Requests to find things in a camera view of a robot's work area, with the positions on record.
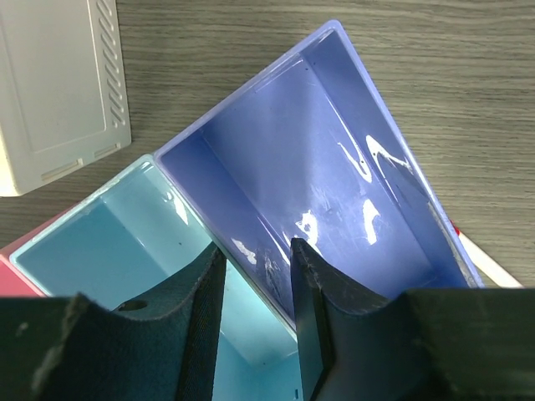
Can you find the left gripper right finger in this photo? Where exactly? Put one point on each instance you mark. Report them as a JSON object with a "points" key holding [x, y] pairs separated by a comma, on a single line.
{"points": [[426, 344]]}

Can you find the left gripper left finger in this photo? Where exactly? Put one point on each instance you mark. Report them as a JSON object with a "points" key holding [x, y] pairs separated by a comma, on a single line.
{"points": [[160, 345]]}

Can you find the teal plastic bin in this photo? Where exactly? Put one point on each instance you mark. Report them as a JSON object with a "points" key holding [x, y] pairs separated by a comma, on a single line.
{"points": [[133, 233]]}

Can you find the red cap whiteboard marker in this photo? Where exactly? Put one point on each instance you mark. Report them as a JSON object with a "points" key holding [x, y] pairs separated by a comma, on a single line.
{"points": [[488, 266]]}

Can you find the pink plastic bin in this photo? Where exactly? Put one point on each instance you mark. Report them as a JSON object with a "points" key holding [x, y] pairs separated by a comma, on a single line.
{"points": [[15, 282]]}

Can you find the purple plastic bin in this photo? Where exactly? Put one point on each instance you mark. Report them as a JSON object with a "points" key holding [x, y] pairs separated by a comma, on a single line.
{"points": [[308, 149]]}

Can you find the white perforated file rack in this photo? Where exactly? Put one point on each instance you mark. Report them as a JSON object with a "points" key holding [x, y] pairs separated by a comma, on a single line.
{"points": [[63, 95]]}

